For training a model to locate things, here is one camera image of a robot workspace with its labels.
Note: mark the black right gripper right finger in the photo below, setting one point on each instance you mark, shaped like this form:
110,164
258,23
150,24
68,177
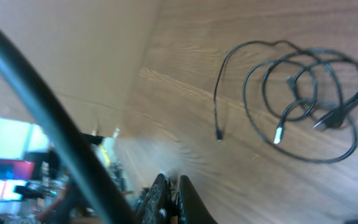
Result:
192,210

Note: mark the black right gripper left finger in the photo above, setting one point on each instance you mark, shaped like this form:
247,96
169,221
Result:
153,207

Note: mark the lit computer monitor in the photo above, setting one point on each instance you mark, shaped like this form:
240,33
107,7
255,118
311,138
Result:
14,173

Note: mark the cardboard wall panel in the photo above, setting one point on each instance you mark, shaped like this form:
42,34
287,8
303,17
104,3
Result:
88,52

